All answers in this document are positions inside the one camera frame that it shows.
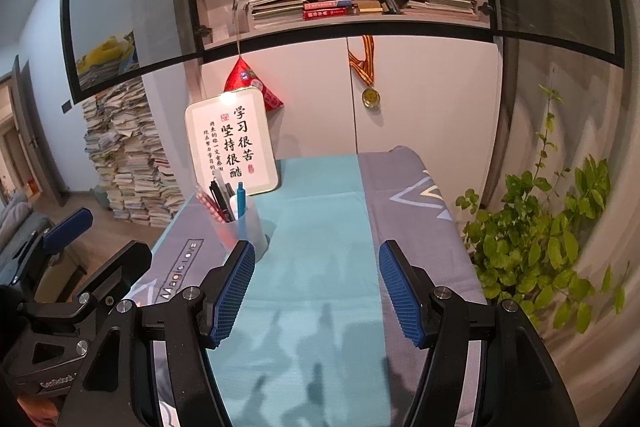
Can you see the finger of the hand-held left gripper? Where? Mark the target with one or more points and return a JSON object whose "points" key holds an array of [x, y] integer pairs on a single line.
{"points": [[70, 227], [115, 272]]}

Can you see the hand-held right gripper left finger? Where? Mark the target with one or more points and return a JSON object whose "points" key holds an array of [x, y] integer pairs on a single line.
{"points": [[232, 292]]}

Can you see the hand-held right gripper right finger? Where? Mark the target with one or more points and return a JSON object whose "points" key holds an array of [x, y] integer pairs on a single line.
{"points": [[400, 297]]}

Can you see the translucent plastic cup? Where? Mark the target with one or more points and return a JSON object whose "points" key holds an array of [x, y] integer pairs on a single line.
{"points": [[247, 229]]}

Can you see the white purple correction pen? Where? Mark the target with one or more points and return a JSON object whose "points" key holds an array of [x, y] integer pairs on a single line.
{"points": [[235, 209]]}

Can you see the red checkered pen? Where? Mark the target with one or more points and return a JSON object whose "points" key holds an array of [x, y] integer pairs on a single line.
{"points": [[210, 204]]}

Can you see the blue pen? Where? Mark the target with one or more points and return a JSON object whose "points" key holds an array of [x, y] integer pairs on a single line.
{"points": [[241, 199]]}

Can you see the black pen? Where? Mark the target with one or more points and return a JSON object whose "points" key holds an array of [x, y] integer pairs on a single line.
{"points": [[219, 199]]}

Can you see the grey sofa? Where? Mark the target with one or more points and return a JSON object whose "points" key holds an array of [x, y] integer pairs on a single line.
{"points": [[20, 222]]}

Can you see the red cloth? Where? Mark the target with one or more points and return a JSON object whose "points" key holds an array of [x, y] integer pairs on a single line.
{"points": [[40, 414]]}

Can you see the pile of stacked papers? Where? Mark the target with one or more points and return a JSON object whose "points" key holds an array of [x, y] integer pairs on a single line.
{"points": [[130, 157]]}

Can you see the blue grey patterned tablecloth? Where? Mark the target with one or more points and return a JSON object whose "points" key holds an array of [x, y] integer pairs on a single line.
{"points": [[320, 247]]}

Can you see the green leafy plant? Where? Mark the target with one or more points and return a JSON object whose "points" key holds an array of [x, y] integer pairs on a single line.
{"points": [[530, 232]]}

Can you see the white calligraphy sign board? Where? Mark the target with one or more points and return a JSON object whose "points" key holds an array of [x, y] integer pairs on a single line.
{"points": [[235, 142]]}

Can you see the yellow bag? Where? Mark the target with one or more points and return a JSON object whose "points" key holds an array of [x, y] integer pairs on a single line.
{"points": [[107, 52]]}

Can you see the gold medal with striped ribbon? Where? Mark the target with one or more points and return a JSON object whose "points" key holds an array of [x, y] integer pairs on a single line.
{"points": [[370, 96]]}

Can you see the red pyramid hanging ornament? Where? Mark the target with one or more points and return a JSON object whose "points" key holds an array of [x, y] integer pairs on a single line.
{"points": [[245, 77]]}

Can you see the pile of pale booklets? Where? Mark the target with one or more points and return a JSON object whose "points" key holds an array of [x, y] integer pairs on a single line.
{"points": [[275, 7], [440, 2]]}

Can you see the red book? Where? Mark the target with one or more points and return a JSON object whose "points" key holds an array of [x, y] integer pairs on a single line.
{"points": [[330, 13]]}

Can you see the black wall switch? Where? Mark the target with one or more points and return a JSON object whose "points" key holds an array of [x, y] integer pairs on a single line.
{"points": [[66, 107]]}

